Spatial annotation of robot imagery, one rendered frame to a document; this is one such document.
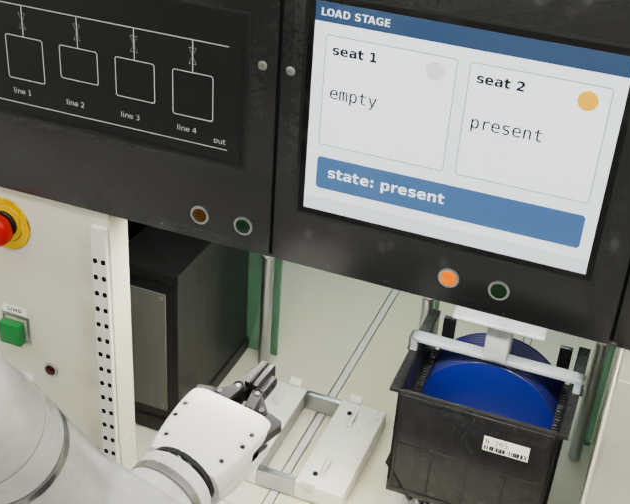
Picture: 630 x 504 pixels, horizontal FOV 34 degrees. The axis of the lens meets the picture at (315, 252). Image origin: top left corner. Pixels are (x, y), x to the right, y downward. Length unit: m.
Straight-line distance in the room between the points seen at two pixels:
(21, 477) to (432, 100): 0.47
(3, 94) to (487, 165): 0.52
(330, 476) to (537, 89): 0.80
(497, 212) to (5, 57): 0.53
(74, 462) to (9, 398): 0.11
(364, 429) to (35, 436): 0.96
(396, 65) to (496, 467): 0.65
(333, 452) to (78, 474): 0.83
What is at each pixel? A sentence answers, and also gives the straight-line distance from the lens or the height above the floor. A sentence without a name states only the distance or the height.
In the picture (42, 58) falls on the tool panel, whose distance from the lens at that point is 1.11.
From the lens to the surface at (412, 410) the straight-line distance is 1.38.
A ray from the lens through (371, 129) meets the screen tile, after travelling 0.97.
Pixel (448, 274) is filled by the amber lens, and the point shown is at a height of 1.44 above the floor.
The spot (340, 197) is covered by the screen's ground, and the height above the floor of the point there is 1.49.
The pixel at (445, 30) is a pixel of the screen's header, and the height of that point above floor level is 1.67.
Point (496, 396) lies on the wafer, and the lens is 1.46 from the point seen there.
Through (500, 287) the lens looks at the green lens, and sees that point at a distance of 1.00.
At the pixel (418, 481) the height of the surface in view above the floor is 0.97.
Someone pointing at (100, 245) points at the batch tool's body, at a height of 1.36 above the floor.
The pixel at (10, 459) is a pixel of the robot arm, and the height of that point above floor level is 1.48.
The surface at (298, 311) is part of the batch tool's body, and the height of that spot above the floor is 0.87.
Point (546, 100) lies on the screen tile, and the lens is 0.91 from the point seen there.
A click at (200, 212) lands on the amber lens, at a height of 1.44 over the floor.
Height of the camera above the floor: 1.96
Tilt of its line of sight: 31 degrees down
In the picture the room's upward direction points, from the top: 4 degrees clockwise
